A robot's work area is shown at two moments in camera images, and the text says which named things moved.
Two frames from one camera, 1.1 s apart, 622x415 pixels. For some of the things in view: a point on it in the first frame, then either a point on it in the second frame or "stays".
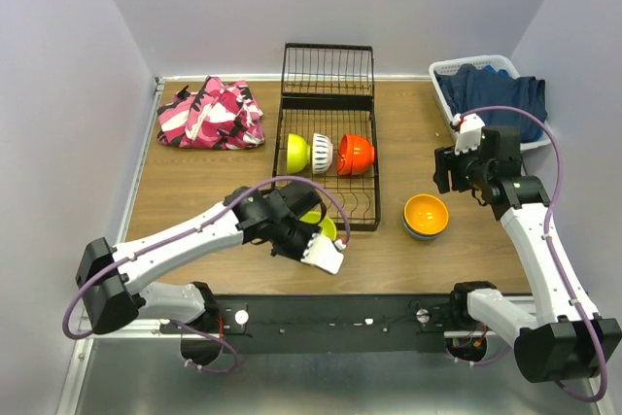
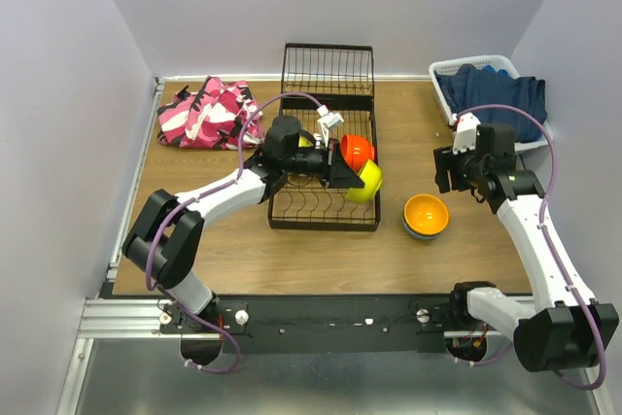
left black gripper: [298, 255] -> [342, 176]
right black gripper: [445, 158] stays
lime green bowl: [328, 226] -> [371, 177]
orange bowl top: [355, 155] stays
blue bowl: [417, 235] stays
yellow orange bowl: [426, 214] stays
